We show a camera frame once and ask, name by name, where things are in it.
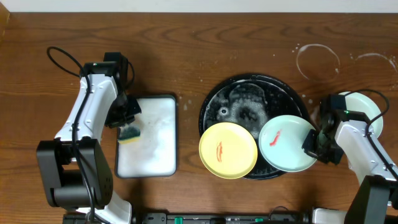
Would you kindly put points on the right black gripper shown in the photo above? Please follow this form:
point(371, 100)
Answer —
point(308, 144)

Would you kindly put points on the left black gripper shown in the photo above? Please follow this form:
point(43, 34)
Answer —
point(125, 116)

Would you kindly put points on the green yellow sponge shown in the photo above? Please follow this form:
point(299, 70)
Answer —
point(128, 133)

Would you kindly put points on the light green plate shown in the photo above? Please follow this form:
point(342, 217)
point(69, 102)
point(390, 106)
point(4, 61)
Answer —
point(281, 140)
point(361, 103)

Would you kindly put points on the light green plate top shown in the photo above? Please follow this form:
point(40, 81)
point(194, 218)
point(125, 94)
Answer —
point(361, 103)

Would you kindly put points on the yellow plate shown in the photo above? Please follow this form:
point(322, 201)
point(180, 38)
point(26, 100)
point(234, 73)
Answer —
point(228, 150)

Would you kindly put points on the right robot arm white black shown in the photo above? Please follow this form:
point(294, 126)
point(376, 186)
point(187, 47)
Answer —
point(349, 133)

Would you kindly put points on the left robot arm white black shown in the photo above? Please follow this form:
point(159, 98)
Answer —
point(74, 171)

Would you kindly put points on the rectangular soapy water tray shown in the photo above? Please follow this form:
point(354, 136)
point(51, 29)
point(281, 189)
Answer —
point(154, 153)

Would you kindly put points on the round black tray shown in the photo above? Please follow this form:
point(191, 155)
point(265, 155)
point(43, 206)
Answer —
point(250, 100)

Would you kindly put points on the black base rail bottom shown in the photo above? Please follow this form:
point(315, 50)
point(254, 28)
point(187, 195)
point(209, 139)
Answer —
point(277, 215)

